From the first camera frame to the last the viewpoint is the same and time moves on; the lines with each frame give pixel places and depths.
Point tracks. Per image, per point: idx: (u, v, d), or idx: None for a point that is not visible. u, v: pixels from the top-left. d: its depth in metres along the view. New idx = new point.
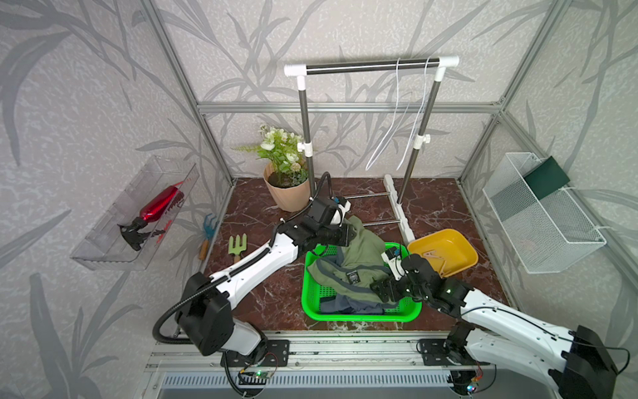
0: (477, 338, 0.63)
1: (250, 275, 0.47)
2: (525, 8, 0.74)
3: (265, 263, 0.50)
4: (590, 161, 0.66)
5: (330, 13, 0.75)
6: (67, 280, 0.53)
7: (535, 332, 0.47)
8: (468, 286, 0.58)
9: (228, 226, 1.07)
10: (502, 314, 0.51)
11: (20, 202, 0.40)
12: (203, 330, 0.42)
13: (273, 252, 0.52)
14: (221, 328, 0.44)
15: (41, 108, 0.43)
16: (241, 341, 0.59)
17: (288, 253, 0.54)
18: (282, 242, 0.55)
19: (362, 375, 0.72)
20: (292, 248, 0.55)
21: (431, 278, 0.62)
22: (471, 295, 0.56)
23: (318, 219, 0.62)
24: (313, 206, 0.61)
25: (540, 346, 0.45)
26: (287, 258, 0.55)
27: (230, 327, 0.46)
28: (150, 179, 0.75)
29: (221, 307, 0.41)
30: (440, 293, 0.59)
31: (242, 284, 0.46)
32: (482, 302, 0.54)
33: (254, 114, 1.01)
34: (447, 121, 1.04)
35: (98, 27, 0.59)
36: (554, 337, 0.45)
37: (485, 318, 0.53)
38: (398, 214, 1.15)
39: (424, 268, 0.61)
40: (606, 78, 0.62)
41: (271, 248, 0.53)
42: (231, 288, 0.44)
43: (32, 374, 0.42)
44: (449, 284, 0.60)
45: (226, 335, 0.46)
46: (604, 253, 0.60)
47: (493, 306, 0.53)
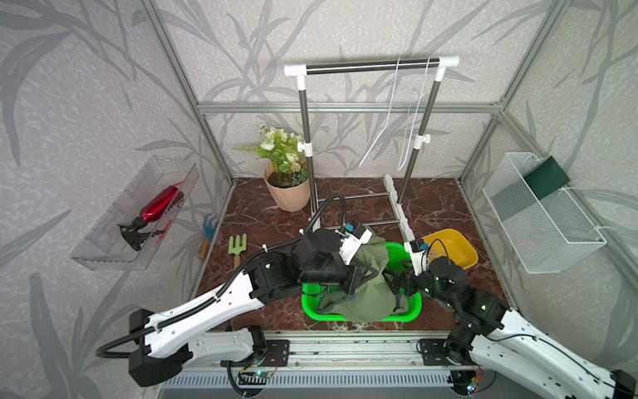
0: (484, 345, 0.63)
1: (182, 330, 0.40)
2: (525, 8, 0.74)
3: (204, 316, 0.41)
4: (591, 161, 0.65)
5: (330, 13, 0.75)
6: (67, 280, 0.53)
7: (578, 372, 0.45)
8: (505, 305, 0.53)
9: (228, 226, 1.07)
10: (542, 345, 0.48)
11: (20, 202, 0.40)
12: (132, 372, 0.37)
13: (221, 303, 0.42)
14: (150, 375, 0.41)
15: (41, 108, 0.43)
16: (223, 353, 0.57)
17: (242, 305, 0.43)
18: (238, 293, 0.42)
19: (362, 375, 0.72)
20: (247, 302, 0.42)
21: (463, 288, 0.55)
22: (509, 318, 0.51)
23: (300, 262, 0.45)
24: (301, 243, 0.43)
25: (582, 386, 0.44)
26: (241, 309, 0.44)
27: (166, 370, 0.42)
28: (151, 179, 0.76)
29: (142, 362, 0.37)
30: (471, 307, 0.54)
31: (173, 337, 0.40)
32: (521, 327, 0.50)
33: (254, 114, 1.01)
34: (447, 121, 1.04)
35: (98, 27, 0.59)
36: (597, 379, 0.44)
37: (521, 345, 0.49)
38: (398, 214, 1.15)
39: (459, 278, 0.52)
40: (606, 78, 0.62)
41: (217, 299, 0.42)
42: (157, 341, 0.39)
43: (32, 374, 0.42)
44: (480, 298, 0.55)
45: (164, 376, 0.44)
46: (604, 253, 0.60)
47: (532, 332, 0.49)
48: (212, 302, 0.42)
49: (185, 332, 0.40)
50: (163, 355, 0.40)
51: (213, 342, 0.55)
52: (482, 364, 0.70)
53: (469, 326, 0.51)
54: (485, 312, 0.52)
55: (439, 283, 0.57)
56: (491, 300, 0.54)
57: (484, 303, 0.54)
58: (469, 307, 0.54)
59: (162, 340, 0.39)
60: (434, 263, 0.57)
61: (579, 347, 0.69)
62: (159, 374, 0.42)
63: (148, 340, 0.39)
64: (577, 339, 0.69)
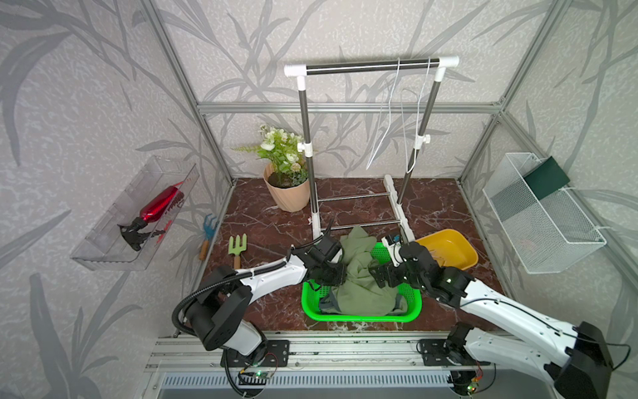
0: (475, 337, 0.63)
1: (269, 279, 0.52)
2: (525, 8, 0.74)
3: (281, 273, 0.55)
4: (591, 161, 0.65)
5: (331, 13, 0.75)
6: (67, 280, 0.53)
7: (538, 327, 0.45)
8: (469, 276, 0.56)
9: (229, 227, 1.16)
10: (505, 307, 0.49)
11: (20, 202, 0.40)
12: (217, 319, 0.44)
13: (287, 267, 0.58)
14: (230, 323, 0.45)
15: (41, 108, 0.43)
16: (242, 338, 0.58)
17: (299, 273, 0.60)
18: (296, 261, 0.61)
19: (363, 375, 0.72)
20: (302, 269, 0.60)
21: (429, 266, 0.59)
22: (472, 287, 0.54)
23: (325, 252, 0.69)
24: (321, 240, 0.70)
25: (542, 341, 0.44)
26: (296, 276, 0.60)
27: (237, 324, 0.47)
28: (150, 179, 0.75)
29: (243, 298, 0.44)
30: (440, 283, 0.57)
31: (262, 283, 0.50)
32: (484, 293, 0.52)
33: (254, 114, 1.01)
34: (448, 121, 1.04)
35: (98, 27, 0.59)
36: (558, 332, 0.44)
37: (484, 310, 0.51)
38: (398, 214, 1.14)
39: (424, 256, 0.58)
40: (606, 78, 0.62)
41: (286, 263, 0.59)
42: (252, 284, 0.48)
43: (32, 375, 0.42)
44: (449, 273, 0.58)
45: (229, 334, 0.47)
46: (604, 253, 0.60)
47: (494, 297, 0.51)
48: (282, 264, 0.58)
49: (268, 283, 0.52)
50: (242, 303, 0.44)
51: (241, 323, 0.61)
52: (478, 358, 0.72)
53: (440, 300, 0.57)
54: (451, 285, 0.55)
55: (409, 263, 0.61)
56: (458, 274, 0.57)
57: (450, 278, 0.57)
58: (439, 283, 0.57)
59: (256, 284, 0.49)
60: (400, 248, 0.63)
61: None
62: (228, 329, 0.45)
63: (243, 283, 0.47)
64: None
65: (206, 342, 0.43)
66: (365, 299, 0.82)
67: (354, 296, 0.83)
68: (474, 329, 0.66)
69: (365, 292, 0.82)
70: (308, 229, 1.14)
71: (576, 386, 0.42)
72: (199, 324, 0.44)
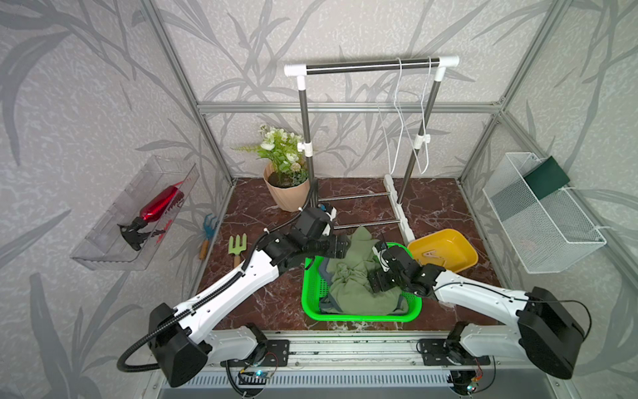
0: (468, 331, 0.64)
1: (218, 307, 0.43)
2: (525, 8, 0.74)
3: (238, 288, 0.45)
4: (591, 161, 0.65)
5: (331, 13, 0.75)
6: (67, 280, 0.53)
7: (494, 298, 0.49)
8: (441, 267, 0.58)
9: (228, 226, 1.07)
10: (468, 288, 0.54)
11: (20, 202, 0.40)
12: (167, 367, 0.40)
13: (247, 276, 0.47)
14: (188, 365, 0.41)
15: (41, 107, 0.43)
16: (233, 349, 0.57)
17: (266, 276, 0.49)
18: (259, 262, 0.49)
19: (363, 375, 0.72)
20: (271, 269, 0.49)
21: (408, 263, 0.67)
22: (443, 275, 0.60)
23: (306, 232, 0.55)
24: (302, 218, 0.55)
25: (498, 309, 0.48)
26: (266, 278, 0.50)
27: (203, 357, 0.44)
28: (150, 179, 0.75)
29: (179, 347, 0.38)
30: (417, 278, 0.63)
31: (210, 315, 0.42)
32: (451, 278, 0.58)
33: (254, 114, 1.01)
34: (447, 121, 1.04)
35: (98, 27, 0.59)
36: (510, 299, 0.48)
37: (452, 293, 0.56)
38: (398, 214, 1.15)
39: (401, 256, 0.66)
40: (606, 78, 0.62)
41: (244, 272, 0.47)
42: (194, 322, 0.41)
43: (32, 374, 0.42)
44: (423, 268, 0.65)
45: (198, 366, 0.44)
46: (604, 253, 0.60)
47: (458, 280, 0.57)
48: (240, 276, 0.47)
49: (222, 307, 0.44)
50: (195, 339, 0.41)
51: (224, 336, 0.55)
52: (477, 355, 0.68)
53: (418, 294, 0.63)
54: (425, 278, 0.62)
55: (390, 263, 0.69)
56: (432, 269, 0.63)
57: (424, 272, 0.63)
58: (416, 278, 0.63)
59: (203, 317, 0.41)
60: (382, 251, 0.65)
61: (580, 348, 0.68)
62: (193, 366, 0.43)
63: (184, 323, 0.40)
64: None
65: (173, 383, 0.41)
66: (365, 300, 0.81)
67: (354, 296, 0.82)
68: (471, 325, 0.65)
69: (365, 297, 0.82)
70: None
71: (536, 350, 0.44)
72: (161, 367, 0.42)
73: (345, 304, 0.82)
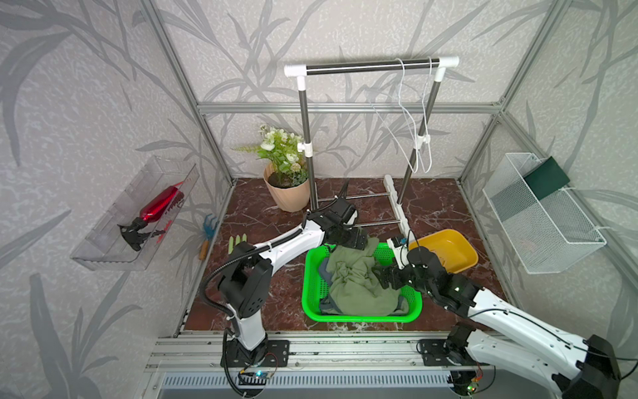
0: (478, 340, 0.63)
1: (287, 249, 0.53)
2: (525, 8, 0.74)
3: (297, 240, 0.56)
4: (591, 161, 0.65)
5: (331, 13, 0.75)
6: (67, 280, 0.53)
7: (548, 339, 0.45)
8: (478, 285, 0.56)
9: (228, 227, 1.07)
10: (512, 317, 0.49)
11: (20, 202, 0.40)
12: (246, 293, 0.47)
13: (304, 233, 0.59)
14: (259, 294, 0.48)
15: (41, 108, 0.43)
16: (255, 326, 0.61)
17: (316, 236, 0.61)
18: (312, 226, 0.62)
19: (363, 375, 0.72)
20: (320, 233, 0.61)
21: (439, 274, 0.59)
22: (482, 296, 0.54)
23: (341, 214, 0.69)
24: (336, 203, 0.70)
25: (553, 353, 0.44)
26: (316, 241, 0.61)
27: (266, 293, 0.51)
28: (150, 179, 0.75)
29: (265, 271, 0.46)
30: (448, 291, 0.56)
31: (281, 254, 0.52)
32: (493, 302, 0.52)
33: (254, 115, 1.01)
34: (447, 121, 1.04)
35: (98, 28, 0.59)
36: (568, 345, 0.44)
37: (493, 320, 0.51)
38: (398, 214, 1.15)
39: (434, 263, 0.57)
40: (606, 78, 0.62)
41: (302, 230, 0.59)
42: (272, 255, 0.50)
43: (32, 374, 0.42)
44: (456, 282, 0.57)
45: (261, 302, 0.51)
46: (604, 253, 0.60)
47: (503, 307, 0.51)
48: (299, 232, 0.58)
49: (288, 252, 0.54)
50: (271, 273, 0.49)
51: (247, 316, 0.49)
52: (478, 359, 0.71)
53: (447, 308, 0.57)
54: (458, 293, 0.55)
55: (417, 269, 0.60)
56: (465, 283, 0.57)
57: (459, 286, 0.56)
58: (446, 291, 0.56)
59: (276, 255, 0.51)
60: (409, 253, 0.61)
61: None
62: (258, 298, 0.49)
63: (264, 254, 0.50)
64: None
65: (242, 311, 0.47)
66: (366, 301, 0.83)
67: (355, 297, 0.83)
68: (478, 332, 0.65)
69: (366, 298, 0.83)
70: None
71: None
72: (232, 298, 0.48)
73: (345, 306, 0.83)
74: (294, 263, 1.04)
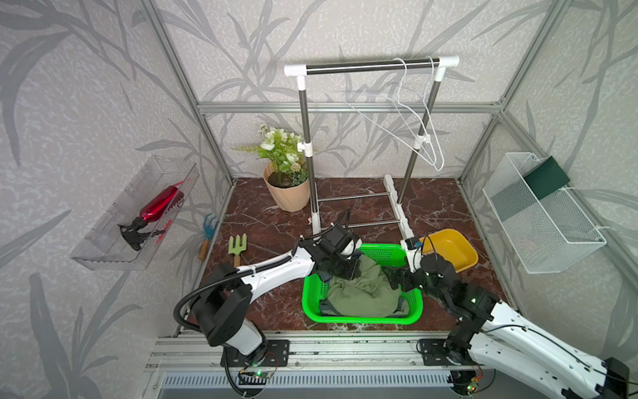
0: (482, 342, 0.63)
1: (272, 276, 0.51)
2: (525, 8, 0.74)
3: (285, 269, 0.53)
4: (591, 161, 0.65)
5: (331, 13, 0.75)
6: (67, 280, 0.53)
7: (568, 361, 0.45)
8: (494, 298, 0.54)
9: (228, 227, 1.07)
10: (531, 335, 0.48)
11: (20, 202, 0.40)
12: (218, 317, 0.43)
13: (293, 262, 0.56)
14: (233, 322, 0.45)
15: (41, 108, 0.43)
16: (246, 337, 0.59)
17: (305, 267, 0.58)
18: (302, 255, 0.59)
19: (363, 375, 0.72)
20: (309, 263, 0.58)
21: (453, 283, 0.57)
22: (499, 310, 0.52)
23: (335, 243, 0.67)
24: (332, 231, 0.67)
25: (571, 374, 0.44)
26: (303, 269, 0.58)
27: (240, 322, 0.47)
28: (150, 179, 0.75)
29: (242, 298, 0.43)
30: (463, 301, 0.55)
31: (264, 282, 0.49)
32: (511, 317, 0.51)
33: (254, 114, 1.01)
34: (447, 121, 1.04)
35: (98, 27, 0.59)
36: (587, 367, 0.44)
37: (512, 336, 0.50)
38: (398, 214, 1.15)
39: (449, 273, 0.54)
40: (606, 78, 0.62)
41: (292, 258, 0.57)
42: (254, 283, 0.47)
43: (32, 374, 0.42)
44: (471, 292, 0.56)
45: (234, 331, 0.47)
46: (604, 253, 0.60)
47: (522, 323, 0.50)
48: (288, 258, 0.56)
49: (272, 279, 0.51)
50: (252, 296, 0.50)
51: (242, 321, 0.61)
52: (478, 361, 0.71)
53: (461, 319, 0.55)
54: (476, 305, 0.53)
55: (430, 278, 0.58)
56: (481, 293, 0.55)
57: (475, 297, 0.55)
58: (461, 301, 0.55)
59: (257, 283, 0.47)
60: (424, 260, 0.59)
61: (578, 348, 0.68)
62: (233, 326, 0.46)
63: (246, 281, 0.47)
64: (578, 340, 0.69)
65: (211, 338, 0.43)
66: (365, 302, 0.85)
67: (355, 301, 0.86)
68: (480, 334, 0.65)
69: (366, 301, 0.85)
70: (308, 229, 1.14)
71: None
72: (206, 320, 0.45)
73: (345, 308, 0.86)
74: None
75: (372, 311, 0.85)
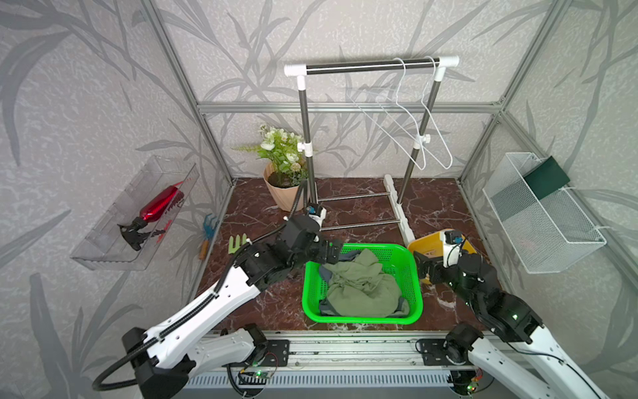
0: (486, 350, 0.62)
1: (188, 332, 0.41)
2: (525, 8, 0.74)
3: (206, 315, 0.42)
4: (590, 161, 0.66)
5: (331, 13, 0.75)
6: (67, 280, 0.53)
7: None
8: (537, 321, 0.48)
9: (228, 227, 1.07)
10: (567, 370, 0.44)
11: (20, 202, 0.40)
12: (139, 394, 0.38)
13: (219, 298, 0.43)
14: (162, 387, 0.40)
15: (41, 108, 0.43)
16: (226, 357, 0.57)
17: (243, 294, 0.45)
18: (238, 278, 0.45)
19: (364, 375, 0.72)
20: (249, 288, 0.45)
21: (492, 291, 0.52)
22: (539, 333, 0.47)
23: (290, 243, 0.49)
24: (287, 229, 0.50)
25: None
26: (243, 298, 0.46)
27: (177, 379, 0.42)
28: (150, 179, 0.75)
29: (146, 378, 0.36)
30: (498, 311, 0.49)
31: (178, 343, 0.40)
32: (549, 347, 0.46)
33: (254, 114, 1.01)
34: (447, 121, 1.04)
35: (98, 28, 0.59)
36: None
37: (545, 365, 0.46)
38: (398, 214, 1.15)
39: (489, 278, 0.49)
40: (606, 78, 0.62)
41: (217, 294, 0.44)
42: (163, 352, 0.39)
43: (32, 375, 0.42)
44: (510, 305, 0.50)
45: (178, 383, 0.43)
46: (604, 253, 0.60)
47: (559, 356, 0.46)
48: (212, 298, 0.43)
49: (191, 332, 0.41)
50: (170, 365, 0.40)
51: (213, 346, 0.54)
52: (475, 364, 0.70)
53: (489, 330, 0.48)
54: (513, 318, 0.48)
55: (467, 278, 0.52)
56: (521, 307, 0.49)
57: (516, 312, 0.49)
58: (495, 311, 0.50)
59: (167, 351, 0.39)
60: (465, 260, 0.53)
61: (579, 347, 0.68)
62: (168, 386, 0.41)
63: (153, 352, 0.39)
64: (579, 340, 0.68)
65: None
66: (365, 304, 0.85)
67: (354, 301, 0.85)
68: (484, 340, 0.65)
69: (365, 302, 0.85)
70: None
71: None
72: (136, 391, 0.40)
73: (342, 307, 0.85)
74: None
75: (371, 312, 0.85)
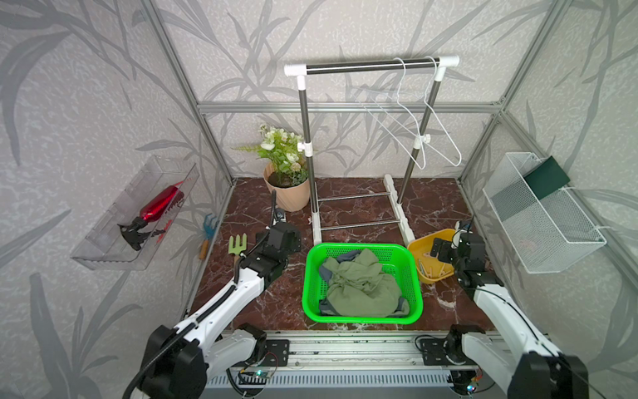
0: (479, 336, 0.64)
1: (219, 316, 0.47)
2: (525, 8, 0.74)
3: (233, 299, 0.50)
4: (591, 161, 0.65)
5: (331, 13, 0.75)
6: (67, 280, 0.53)
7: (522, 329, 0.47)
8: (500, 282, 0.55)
9: (228, 226, 1.07)
10: (508, 308, 0.52)
11: (20, 202, 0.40)
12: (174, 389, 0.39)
13: (240, 288, 0.52)
14: (193, 382, 0.41)
15: (41, 108, 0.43)
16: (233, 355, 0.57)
17: (255, 286, 0.54)
18: (248, 276, 0.55)
19: (364, 375, 0.72)
20: (258, 282, 0.55)
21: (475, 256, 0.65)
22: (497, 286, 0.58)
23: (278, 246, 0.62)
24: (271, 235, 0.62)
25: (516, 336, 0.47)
26: (254, 291, 0.55)
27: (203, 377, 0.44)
28: (150, 179, 0.75)
29: (193, 357, 0.39)
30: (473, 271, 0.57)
31: (212, 327, 0.45)
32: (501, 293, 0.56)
33: (254, 114, 1.01)
34: (447, 121, 1.04)
35: (98, 27, 0.59)
36: (538, 340, 0.45)
37: (489, 303, 0.55)
38: (398, 214, 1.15)
39: (478, 244, 0.64)
40: (606, 78, 0.62)
41: (237, 285, 0.53)
42: (201, 334, 0.43)
43: (32, 374, 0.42)
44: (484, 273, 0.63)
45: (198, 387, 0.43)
46: (604, 253, 0.60)
47: (504, 298, 0.55)
48: (233, 288, 0.52)
49: (221, 317, 0.47)
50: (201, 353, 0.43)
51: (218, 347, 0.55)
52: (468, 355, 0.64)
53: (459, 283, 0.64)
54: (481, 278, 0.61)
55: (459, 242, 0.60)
56: (490, 276, 0.62)
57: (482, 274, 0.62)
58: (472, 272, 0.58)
59: (204, 332, 0.44)
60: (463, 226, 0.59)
61: (579, 347, 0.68)
62: (194, 384, 0.42)
63: (189, 337, 0.42)
64: (579, 340, 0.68)
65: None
66: (365, 303, 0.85)
67: (354, 301, 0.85)
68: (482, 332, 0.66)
69: (365, 301, 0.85)
70: (308, 229, 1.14)
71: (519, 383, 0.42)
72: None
73: (343, 307, 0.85)
74: (294, 263, 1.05)
75: (372, 312, 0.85)
